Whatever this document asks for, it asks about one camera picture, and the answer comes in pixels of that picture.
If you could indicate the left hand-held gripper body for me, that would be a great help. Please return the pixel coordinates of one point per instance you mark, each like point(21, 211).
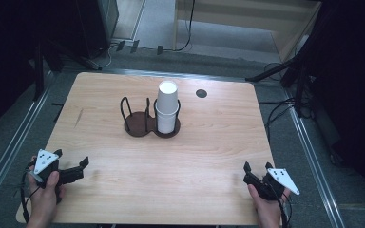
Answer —
point(46, 164)

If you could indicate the person's left hand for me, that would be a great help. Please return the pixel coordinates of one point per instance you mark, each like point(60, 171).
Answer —
point(44, 196)

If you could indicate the stack of white paper cups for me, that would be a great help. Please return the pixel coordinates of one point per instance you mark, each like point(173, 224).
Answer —
point(166, 104)

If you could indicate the black metal stand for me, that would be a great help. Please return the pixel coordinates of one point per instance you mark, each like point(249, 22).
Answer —
point(39, 69)

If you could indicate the black round table grommet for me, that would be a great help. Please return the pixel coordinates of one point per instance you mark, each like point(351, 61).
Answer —
point(201, 93)

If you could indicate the black cabinet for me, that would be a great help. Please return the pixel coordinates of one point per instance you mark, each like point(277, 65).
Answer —
point(98, 25)

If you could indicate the light wooden counter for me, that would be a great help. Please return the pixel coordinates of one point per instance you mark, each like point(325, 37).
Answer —
point(250, 22)

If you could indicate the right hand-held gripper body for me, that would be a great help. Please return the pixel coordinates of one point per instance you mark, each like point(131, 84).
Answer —
point(277, 183)

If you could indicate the black tripod stand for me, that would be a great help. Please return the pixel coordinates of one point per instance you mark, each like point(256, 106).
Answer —
point(293, 68)

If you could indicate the metal floor rail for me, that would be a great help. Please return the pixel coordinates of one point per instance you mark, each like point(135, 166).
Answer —
point(9, 152)
point(316, 164)

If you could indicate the person's right hand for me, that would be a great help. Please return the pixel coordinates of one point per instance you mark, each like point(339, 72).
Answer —
point(267, 205)

